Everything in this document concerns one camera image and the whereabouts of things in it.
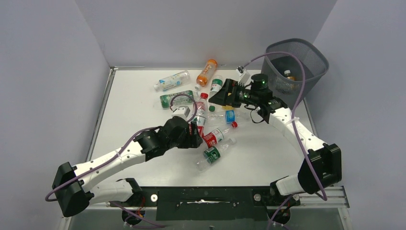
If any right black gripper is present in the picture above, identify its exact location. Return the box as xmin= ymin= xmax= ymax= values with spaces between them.
xmin=208 ymin=80 xmax=258 ymax=108

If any red label bottle front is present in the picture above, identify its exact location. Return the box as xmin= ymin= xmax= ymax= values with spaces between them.
xmin=193 ymin=92 xmax=208 ymax=137

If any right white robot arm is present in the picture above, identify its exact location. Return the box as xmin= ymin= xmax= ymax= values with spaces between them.
xmin=209 ymin=74 xmax=342 ymax=205

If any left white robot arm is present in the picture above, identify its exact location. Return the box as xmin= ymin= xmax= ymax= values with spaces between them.
xmin=45 ymin=116 xmax=203 ymax=217

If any grey mesh waste bin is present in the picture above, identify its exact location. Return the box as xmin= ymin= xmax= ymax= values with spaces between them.
xmin=261 ymin=38 xmax=329 ymax=108

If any yellow juice bottle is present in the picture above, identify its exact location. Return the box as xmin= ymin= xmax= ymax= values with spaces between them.
xmin=222 ymin=105 xmax=234 ymax=111

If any red label bottle red cap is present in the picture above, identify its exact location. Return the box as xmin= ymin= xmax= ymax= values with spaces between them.
xmin=202 ymin=122 xmax=238 ymax=148

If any clear bottle green label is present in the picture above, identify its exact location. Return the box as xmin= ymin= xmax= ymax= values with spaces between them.
xmin=208 ymin=75 xmax=224 ymax=112

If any dark green label bottle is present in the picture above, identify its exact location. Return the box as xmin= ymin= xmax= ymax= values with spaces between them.
xmin=195 ymin=138 xmax=237 ymax=173

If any orange drink bottle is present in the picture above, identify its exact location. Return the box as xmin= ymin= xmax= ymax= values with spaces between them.
xmin=194 ymin=59 xmax=218 ymax=91

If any green label tea bottle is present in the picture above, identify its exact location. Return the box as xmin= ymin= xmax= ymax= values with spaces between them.
xmin=159 ymin=90 xmax=197 ymax=109

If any clear bottle blue white label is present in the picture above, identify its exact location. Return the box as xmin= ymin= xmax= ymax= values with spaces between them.
xmin=153 ymin=70 xmax=191 ymax=92

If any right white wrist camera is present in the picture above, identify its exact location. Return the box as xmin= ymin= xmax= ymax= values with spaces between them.
xmin=236 ymin=66 xmax=251 ymax=86

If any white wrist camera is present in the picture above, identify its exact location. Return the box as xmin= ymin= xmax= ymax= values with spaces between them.
xmin=236 ymin=66 xmax=251 ymax=86
xmin=172 ymin=106 xmax=191 ymax=121

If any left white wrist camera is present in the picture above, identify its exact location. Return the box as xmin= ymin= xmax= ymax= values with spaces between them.
xmin=172 ymin=106 xmax=191 ymax=121

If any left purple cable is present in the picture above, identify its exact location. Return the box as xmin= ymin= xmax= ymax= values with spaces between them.
xmin=45 ymin=93 xmax=198 ymax=203

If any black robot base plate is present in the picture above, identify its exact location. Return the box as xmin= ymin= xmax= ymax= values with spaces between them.
xmin=111 ymin=179 xmax=300 ymax=224

